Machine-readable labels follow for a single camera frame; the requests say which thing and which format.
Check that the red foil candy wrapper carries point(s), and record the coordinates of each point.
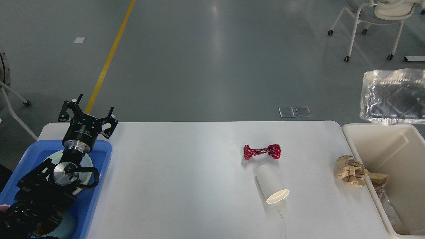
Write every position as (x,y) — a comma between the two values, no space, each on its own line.
(273,150)

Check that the aluminium foil tray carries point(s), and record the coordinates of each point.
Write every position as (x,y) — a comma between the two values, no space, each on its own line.
(393,97)

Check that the white bar on floor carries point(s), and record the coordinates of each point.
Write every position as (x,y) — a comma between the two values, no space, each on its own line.
(414,58)

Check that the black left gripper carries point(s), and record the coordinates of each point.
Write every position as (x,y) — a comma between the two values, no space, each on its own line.
(84,129)

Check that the white floor tag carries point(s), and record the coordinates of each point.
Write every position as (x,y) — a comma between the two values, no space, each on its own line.
(79,40)

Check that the pink mug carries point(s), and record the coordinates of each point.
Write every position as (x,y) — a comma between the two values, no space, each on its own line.
(4,208)

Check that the grey floor plate right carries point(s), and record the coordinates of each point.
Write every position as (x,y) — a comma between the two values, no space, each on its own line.
(303,111)

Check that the cream plastic bin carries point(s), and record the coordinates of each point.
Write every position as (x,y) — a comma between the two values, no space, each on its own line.
(399,151)

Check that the teal mug yellow inside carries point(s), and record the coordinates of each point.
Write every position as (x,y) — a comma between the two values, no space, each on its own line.
(63,229)

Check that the white rolling chair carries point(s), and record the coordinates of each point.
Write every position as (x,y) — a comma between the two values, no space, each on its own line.
(377,12)

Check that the aluminium foil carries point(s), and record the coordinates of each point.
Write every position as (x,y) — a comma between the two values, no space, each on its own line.
(393,217)

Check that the grey floor plate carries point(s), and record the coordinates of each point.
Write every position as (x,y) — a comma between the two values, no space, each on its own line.
(303,111)
(286,112)

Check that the green plate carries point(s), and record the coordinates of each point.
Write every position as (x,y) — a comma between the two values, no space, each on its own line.
(85,162)

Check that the brown paper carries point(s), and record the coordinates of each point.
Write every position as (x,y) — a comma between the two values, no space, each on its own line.
(354,173)

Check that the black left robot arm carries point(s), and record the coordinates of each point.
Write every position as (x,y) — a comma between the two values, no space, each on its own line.
(46,193)

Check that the grey floor plate left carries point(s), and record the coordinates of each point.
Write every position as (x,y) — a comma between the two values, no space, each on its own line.
(286,112)

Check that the white paper cup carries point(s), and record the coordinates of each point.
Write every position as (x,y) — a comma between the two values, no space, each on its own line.
(271,186)

